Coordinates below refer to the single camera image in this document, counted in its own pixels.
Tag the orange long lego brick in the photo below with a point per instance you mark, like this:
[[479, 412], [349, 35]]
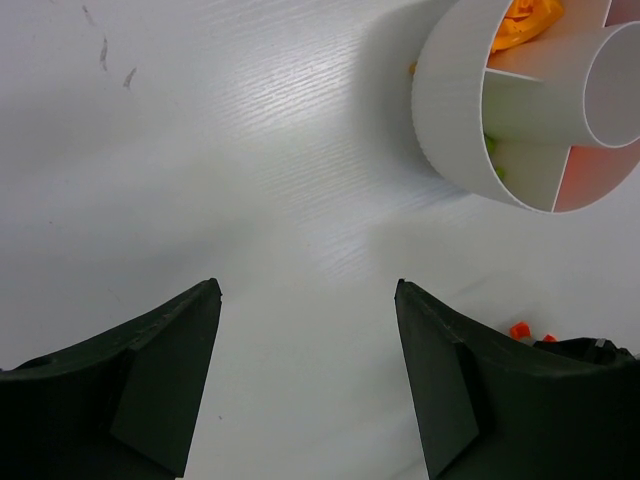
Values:
[[520, 331]]

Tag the white divided round container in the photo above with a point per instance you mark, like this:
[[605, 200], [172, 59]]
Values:
[[531, 103]]

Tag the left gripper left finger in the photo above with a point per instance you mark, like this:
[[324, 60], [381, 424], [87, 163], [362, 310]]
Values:
[[120, 405]]

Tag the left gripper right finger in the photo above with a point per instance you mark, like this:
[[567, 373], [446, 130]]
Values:
[[491, 407]]

